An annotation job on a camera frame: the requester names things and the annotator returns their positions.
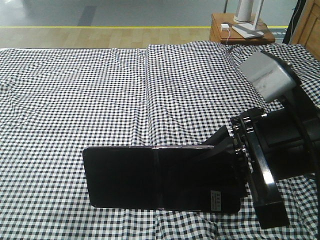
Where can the white cylindrical speaker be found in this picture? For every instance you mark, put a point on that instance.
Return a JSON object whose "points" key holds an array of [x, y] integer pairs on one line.
{"points": [[243, 11]]}

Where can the black white gingham quilt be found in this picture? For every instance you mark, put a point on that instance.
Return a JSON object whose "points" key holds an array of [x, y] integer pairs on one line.
{"points": [[190, 91]]}

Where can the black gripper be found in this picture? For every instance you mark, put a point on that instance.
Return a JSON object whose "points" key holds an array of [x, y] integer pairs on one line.
{"points": [[280, 145]]}

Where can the black white gingham bed sheet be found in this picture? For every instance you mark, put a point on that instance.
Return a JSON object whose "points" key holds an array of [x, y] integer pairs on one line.
{"points": [[54, 103]]}

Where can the wooden bedside table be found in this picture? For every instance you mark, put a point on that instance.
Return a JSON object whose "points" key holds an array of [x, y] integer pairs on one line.
{"points": [[231, 37]]}

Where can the wooden headboard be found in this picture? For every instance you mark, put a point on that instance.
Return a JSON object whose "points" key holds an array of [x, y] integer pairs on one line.
{"points": [[307, 31]]}

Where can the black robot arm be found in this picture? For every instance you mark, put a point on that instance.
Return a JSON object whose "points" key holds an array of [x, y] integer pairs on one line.
{"points": [[305, 100]]}

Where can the white power adapter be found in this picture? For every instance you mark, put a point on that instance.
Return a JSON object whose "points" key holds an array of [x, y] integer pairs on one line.
{"points": [[224, 27]]}

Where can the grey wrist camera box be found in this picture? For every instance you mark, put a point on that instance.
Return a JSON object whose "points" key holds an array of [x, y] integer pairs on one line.
{"points": [[271, 76]]}

